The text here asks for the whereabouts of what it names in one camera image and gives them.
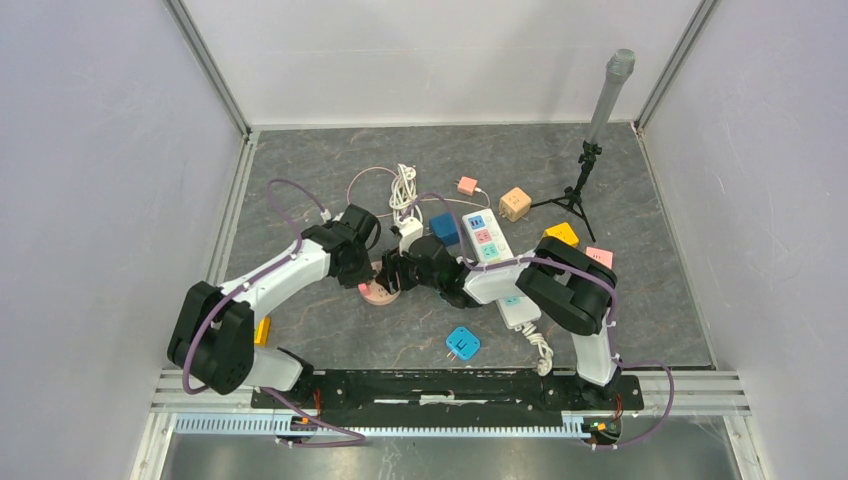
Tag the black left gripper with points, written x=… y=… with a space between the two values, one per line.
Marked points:
x=364 y=274

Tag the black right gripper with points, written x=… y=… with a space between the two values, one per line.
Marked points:
x=393 y=264

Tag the dark blue cube socket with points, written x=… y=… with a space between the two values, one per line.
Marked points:
x=444 y=228

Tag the pink round charging base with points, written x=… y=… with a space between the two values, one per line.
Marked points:
x=380 y=295

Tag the peach USB charger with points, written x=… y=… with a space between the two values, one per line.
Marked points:
x=467 y=186

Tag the light blue adapter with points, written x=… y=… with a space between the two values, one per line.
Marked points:
x=462 y=344

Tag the beige dragon cube socket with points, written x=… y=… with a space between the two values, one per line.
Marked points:
x=514 y=204

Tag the yellow cube socket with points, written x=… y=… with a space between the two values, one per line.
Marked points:
x=563 y=232

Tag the pink cube socket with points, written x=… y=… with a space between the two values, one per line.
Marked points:
x=602 y=256

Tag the yellow object behind arm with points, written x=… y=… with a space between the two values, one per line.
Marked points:
x=262 y=330

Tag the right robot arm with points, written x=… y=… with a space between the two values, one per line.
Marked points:
x=572 y=289

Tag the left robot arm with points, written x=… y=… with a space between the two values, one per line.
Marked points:
x=213 y=339

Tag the black tripod stand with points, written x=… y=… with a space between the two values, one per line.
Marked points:
x=571 y=200

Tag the grey microphone tube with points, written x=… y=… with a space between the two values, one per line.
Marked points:
x=619 y=68

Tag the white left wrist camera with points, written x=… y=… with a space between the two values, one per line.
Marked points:
x=326 y=215

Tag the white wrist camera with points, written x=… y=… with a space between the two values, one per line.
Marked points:
x=407 y=230
x=326 y=215

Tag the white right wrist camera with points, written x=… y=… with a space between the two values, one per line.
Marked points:
x=407 y=230

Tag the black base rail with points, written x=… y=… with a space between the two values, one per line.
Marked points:
x=458 y=397

